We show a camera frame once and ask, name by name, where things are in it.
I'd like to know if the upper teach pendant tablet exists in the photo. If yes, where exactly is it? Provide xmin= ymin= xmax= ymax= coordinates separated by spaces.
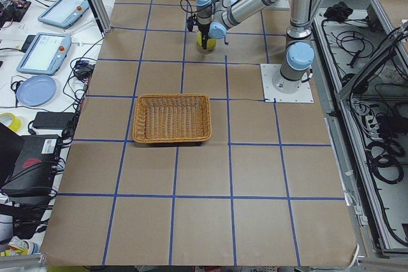
xmin=38 ymin=0 xmax=90 ymax=29

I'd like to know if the woven brown wicker basket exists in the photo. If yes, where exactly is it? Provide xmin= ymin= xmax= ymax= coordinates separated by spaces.
xmin=132 ymin=94 xmax=212 ymax=144

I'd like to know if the black power brick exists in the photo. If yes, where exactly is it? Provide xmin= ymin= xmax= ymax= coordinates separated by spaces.
xmin=32 ymin=111 xmax=74 ymax=130

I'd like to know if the lower teach pendant tablet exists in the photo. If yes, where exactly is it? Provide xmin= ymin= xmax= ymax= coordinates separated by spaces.
xmin=17 ymin=32 xmax=71 ymax=76

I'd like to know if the yellow tape roll on desk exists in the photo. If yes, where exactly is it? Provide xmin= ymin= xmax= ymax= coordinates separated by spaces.
xmin=0 ymin=113 xmax=22 ymax=132

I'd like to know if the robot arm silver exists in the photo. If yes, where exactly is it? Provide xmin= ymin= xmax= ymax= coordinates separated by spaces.
xmin=187 ymin=0 xmax=313 ymax=50

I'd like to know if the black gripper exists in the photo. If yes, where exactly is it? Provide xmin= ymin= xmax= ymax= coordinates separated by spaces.
xmin=196 ymin=6 xmax=211 ymax=50

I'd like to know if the wrist camera with blue cable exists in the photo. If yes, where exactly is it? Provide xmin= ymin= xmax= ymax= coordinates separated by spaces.
xmin=186 ymin=15 xmax=196 ymax=32

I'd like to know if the black computer box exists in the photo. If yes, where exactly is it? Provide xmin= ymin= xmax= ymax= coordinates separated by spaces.
xmin=1 ymin=134 xmax=62 ymax=197

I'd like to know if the blue plastic plate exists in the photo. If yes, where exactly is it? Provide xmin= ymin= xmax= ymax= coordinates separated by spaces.
xmin=16 ymin=75 xmax=57 ymax=106

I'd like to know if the yellow tape roll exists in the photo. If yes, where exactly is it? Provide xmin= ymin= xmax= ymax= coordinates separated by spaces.
xmin=0 ymin=113 xmax=22 ymax=132
xmin=196 ymin=31 xmax=217 ymax=51

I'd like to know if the teach pendant tablet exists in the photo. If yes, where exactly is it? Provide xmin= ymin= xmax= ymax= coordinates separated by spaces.
xmin=17 ymin=32 xmax=71 ymax=76
xmin=38 ymin=0 xmax=90 ymax=29

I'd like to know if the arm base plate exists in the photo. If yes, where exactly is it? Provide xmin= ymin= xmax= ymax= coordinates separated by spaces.
xmin=260 ymin=64 xmax=314 ymax=103

